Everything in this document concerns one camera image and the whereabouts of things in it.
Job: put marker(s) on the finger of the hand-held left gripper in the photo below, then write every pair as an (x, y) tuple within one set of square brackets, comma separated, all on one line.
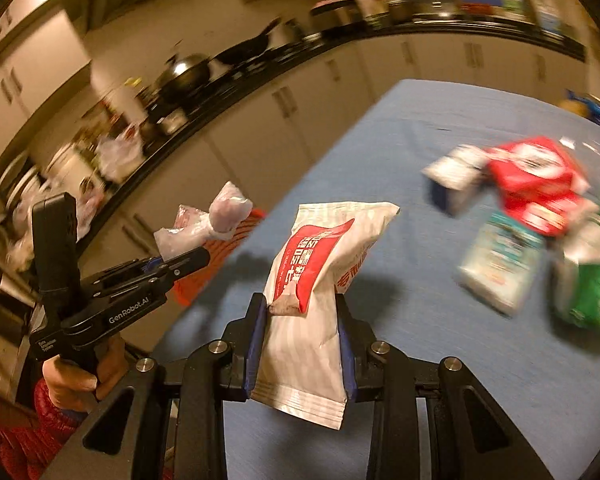
[(180, 270), (130, 270)]

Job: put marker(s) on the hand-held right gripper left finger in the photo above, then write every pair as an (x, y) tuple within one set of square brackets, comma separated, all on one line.
[(257, 345)]

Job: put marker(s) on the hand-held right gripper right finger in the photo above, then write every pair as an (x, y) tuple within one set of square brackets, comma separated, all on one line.
[(347, 360)]

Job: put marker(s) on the red plastic basket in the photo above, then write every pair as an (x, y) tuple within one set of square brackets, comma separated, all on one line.
[(195, 290)]

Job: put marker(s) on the white red snack packet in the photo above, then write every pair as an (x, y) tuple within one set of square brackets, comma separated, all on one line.
[(305, 350)]

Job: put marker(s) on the clear plastic wrapper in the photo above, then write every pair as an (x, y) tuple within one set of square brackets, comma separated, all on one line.
[(225, 210)]

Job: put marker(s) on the green snack packet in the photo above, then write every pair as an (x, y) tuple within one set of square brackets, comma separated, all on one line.
[(590, 290)]

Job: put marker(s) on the red white printed box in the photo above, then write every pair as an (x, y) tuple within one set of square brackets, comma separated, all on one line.
[(530, 175)]

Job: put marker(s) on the person's left forearm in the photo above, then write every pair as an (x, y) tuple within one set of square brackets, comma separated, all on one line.
[(20, 440)]

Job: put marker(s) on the person's left hand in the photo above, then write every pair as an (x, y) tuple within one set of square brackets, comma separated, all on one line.
[(70, 385)]

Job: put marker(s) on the clear plastic bag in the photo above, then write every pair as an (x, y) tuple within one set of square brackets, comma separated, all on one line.
[(120, 155)]

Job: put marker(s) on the square glass jar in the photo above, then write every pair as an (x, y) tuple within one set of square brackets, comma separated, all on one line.
[(172, 120)]

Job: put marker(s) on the white kitchen base cabinets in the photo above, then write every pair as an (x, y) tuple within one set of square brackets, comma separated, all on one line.
[(260, 125)]

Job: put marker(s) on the teal white tissue pack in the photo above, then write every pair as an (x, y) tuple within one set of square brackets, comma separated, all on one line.
[(502, 260)]

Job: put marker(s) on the steel wok with lid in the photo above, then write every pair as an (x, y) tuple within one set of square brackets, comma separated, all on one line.
[(185, 77)]

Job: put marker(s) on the blue tablecloth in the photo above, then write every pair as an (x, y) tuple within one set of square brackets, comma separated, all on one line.
[(405, 160)]

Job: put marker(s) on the white dark small carton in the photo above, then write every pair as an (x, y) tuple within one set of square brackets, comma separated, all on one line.
[(452, 180)]

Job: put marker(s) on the black frying pan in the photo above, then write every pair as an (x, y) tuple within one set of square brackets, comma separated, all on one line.
[(245, 50)]

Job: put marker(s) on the blue yellow packet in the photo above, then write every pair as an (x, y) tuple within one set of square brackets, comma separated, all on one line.
[(592, 110)]

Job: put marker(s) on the steel pot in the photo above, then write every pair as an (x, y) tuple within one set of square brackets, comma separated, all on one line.
[(432, 7)]

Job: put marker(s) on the white wall cabinets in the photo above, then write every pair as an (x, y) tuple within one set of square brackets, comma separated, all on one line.
[(30, 80)]

